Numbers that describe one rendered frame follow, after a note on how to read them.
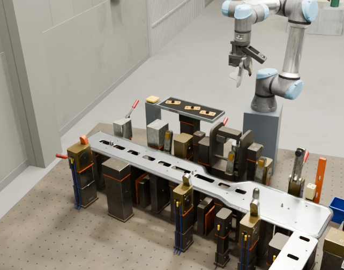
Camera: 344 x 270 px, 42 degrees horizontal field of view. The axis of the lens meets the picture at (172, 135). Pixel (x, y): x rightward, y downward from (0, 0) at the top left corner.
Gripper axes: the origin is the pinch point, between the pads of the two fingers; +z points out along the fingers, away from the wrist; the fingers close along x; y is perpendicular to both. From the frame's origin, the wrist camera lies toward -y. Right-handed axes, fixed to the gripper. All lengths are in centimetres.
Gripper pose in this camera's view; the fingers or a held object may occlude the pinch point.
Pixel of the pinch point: (245, 82)
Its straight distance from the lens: 212.3
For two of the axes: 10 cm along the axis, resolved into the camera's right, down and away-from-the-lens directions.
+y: -8.5, -2.2, 4.7
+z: 0.5, 8.7, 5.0
